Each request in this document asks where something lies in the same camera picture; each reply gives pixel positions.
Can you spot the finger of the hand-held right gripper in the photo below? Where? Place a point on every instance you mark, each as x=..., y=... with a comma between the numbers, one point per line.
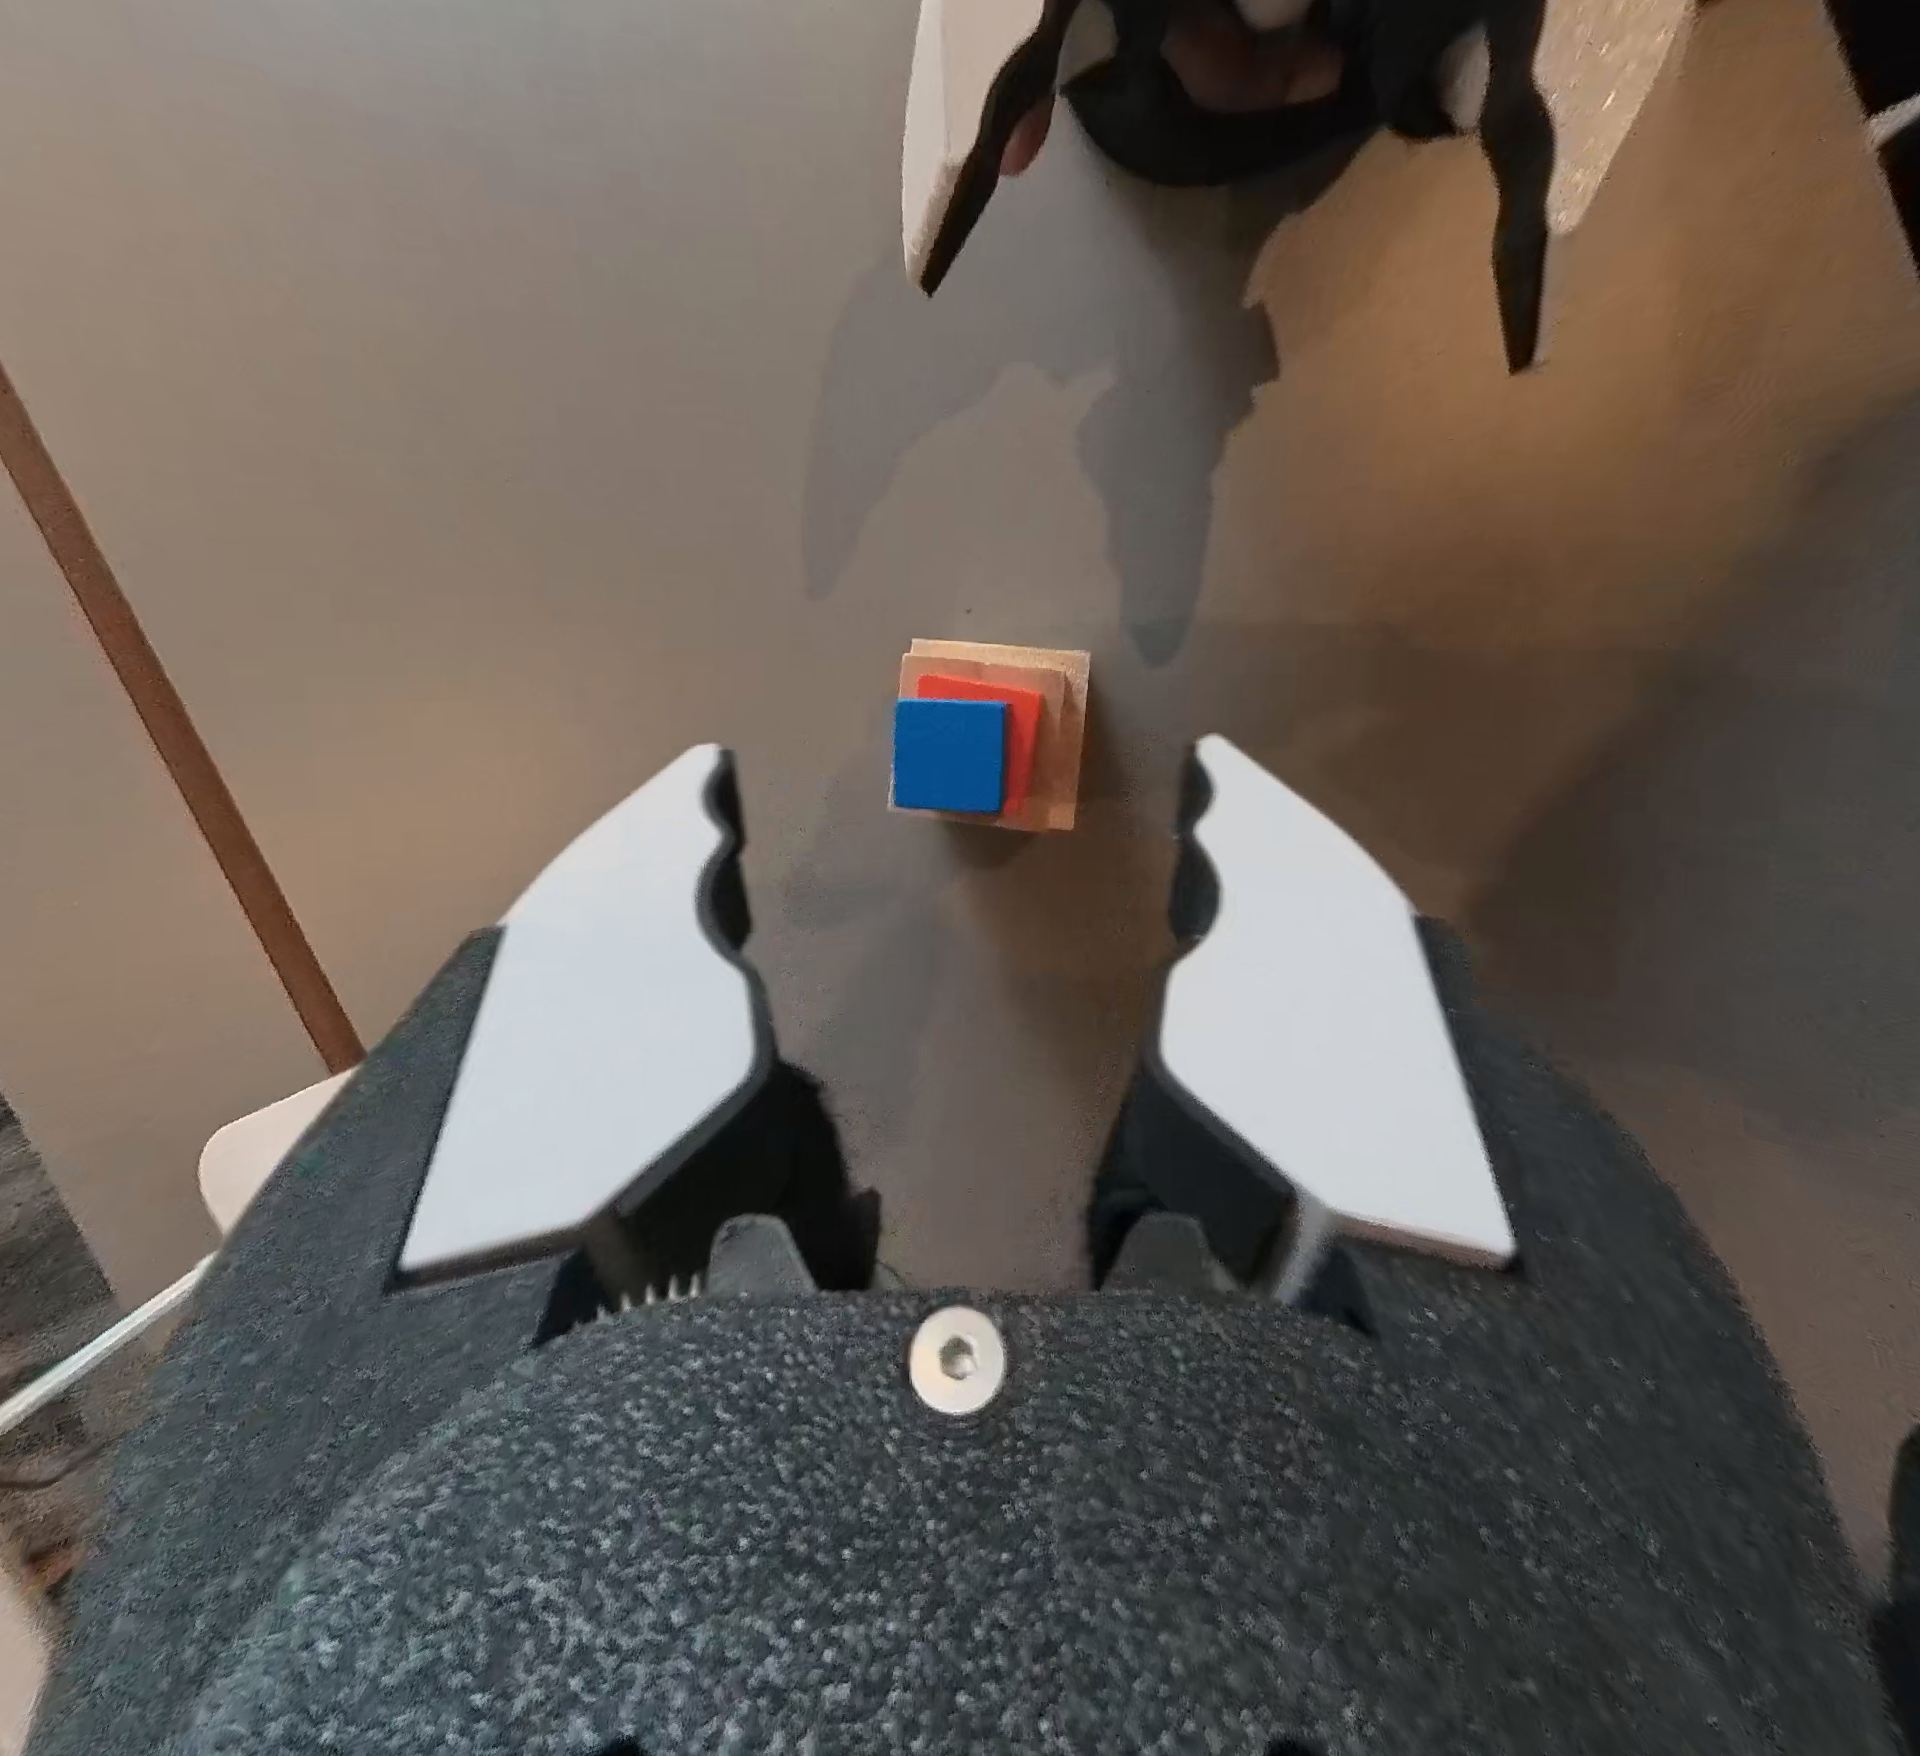
x=1589, y=17
x=976, y=61

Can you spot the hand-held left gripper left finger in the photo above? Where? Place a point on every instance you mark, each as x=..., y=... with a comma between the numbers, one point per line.
x=585, y=1037

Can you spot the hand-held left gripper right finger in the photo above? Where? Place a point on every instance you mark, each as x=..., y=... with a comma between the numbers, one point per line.
x=1336, y=1037

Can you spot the large wooden cube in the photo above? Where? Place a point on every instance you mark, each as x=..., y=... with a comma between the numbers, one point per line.
x=1056, y=737

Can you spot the tiny blue cube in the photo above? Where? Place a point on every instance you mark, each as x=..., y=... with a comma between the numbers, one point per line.
x=950, y=756

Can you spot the small red cube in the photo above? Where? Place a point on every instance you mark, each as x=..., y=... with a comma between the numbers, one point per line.
x=1005, y=705

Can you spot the white document stand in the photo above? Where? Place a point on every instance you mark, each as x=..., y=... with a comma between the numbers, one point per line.
x=254, y=1156

